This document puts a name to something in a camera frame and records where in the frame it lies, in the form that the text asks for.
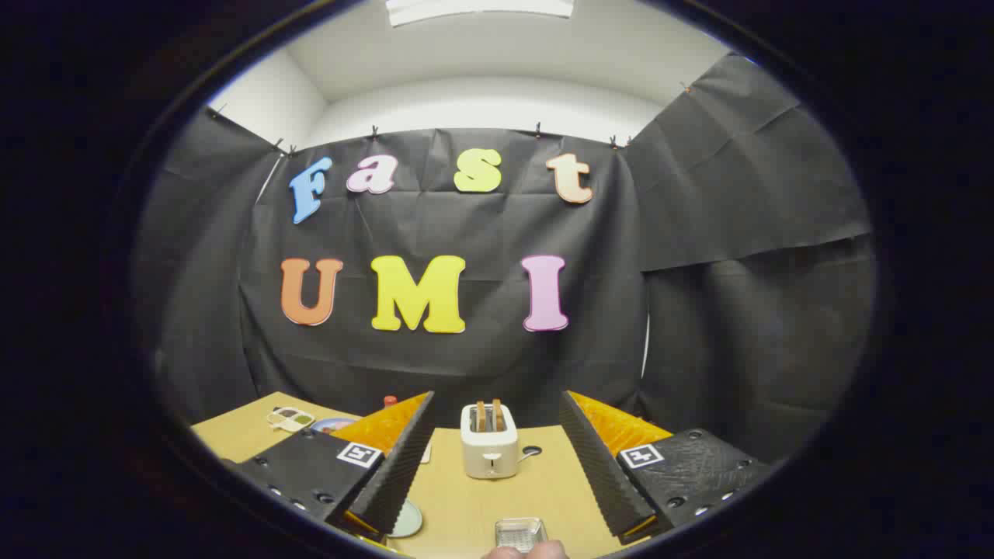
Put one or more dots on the brown toast slice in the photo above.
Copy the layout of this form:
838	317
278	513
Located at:
497	415
481	417

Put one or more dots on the black backdrop cloth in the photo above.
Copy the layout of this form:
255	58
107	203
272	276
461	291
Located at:
481	365

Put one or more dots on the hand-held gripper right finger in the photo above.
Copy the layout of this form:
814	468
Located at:
598	473

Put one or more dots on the blue plate with food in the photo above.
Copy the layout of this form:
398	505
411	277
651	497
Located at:
334	425

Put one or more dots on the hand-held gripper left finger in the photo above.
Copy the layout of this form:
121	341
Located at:
400	473

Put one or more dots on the pale green plate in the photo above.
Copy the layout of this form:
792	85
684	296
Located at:
408	519

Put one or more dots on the white ceiling light panel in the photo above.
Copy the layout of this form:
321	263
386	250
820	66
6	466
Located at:
477	9

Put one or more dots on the white divided sauce dish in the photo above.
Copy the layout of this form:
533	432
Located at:
291	419

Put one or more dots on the cream white toaster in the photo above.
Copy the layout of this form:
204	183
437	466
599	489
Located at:
489	450

